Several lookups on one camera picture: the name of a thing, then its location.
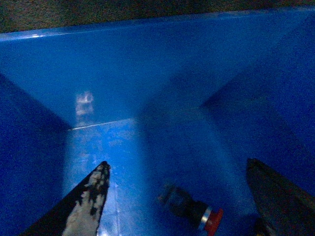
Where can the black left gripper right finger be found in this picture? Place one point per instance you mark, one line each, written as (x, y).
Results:
(284, 208)

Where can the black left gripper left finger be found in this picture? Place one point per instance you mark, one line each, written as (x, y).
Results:
(80, 211)

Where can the blue bin on left shelf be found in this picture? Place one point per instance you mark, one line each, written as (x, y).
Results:
(184, 100)

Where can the red mushroom push button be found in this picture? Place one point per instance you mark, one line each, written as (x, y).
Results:
(180, 203)

